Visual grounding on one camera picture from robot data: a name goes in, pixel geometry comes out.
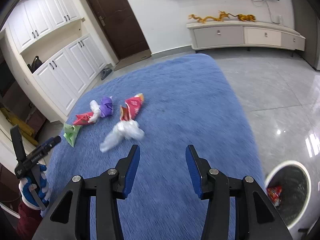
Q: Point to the white wall cabinets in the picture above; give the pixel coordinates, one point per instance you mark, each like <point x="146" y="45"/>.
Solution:
<point x="71" y="52"/>

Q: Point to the left blue gloved hand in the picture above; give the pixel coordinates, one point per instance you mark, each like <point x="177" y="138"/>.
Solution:
<point x="33" y="196"/>

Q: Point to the red pink snack packet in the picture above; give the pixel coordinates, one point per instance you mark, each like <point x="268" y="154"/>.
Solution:
<point x="82" y="119"/>

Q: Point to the grey slippers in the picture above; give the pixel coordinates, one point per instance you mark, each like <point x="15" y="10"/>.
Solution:
<point x="105" y="73"/>

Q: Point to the white TV cabinet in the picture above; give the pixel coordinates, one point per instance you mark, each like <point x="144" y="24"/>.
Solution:
<point x="229" y="34"/>

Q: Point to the brown door mat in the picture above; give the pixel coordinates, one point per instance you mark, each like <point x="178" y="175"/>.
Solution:
<point x="132" y="59"/>

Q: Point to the white crumpled plastic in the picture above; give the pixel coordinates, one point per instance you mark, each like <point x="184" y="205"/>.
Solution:
<point x="122" y="130"/>

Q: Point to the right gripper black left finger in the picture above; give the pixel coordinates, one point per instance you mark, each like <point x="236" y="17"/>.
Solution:
<point x="69" y="216"/>

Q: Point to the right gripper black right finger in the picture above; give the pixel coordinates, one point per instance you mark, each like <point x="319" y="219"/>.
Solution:
<point x="255" y="215"/>

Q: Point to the white round trash bin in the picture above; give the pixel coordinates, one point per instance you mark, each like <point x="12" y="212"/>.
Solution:
<point x="295" y="181"/>

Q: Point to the red snack chip bag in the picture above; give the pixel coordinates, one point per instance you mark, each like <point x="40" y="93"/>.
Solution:
<point x="274" y="194"/>

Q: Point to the grey refrigerator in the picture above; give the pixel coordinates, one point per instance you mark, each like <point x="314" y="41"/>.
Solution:
<point x="307" y="24"/>

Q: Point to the golden dragon ornament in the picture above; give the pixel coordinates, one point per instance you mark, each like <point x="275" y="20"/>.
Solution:
<point x="222" y="16"/>

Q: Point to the white tissue wad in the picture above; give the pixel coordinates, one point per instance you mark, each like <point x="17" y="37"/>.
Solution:
<point x="95" y="108"/>

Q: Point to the small purple wrapper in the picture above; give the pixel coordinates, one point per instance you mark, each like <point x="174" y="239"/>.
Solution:
<point x="106" y="106"/>

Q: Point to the green plastic wrapper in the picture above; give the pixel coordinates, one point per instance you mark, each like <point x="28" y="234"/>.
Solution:
<point x="71" y="133"/>

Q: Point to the dark brown door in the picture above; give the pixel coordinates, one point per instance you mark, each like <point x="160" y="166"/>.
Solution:
<point x="120" y="26"/>

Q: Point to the red orange snack packet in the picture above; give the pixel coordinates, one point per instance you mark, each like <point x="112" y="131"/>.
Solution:
<point x="131" y="108"/>

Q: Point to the black handbag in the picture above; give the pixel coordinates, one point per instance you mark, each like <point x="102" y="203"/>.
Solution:
<point x="36" y="63"/>

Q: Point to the blue fuzzy bed blanket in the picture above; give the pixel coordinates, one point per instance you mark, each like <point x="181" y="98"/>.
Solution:
<point x="187" y="101"/>

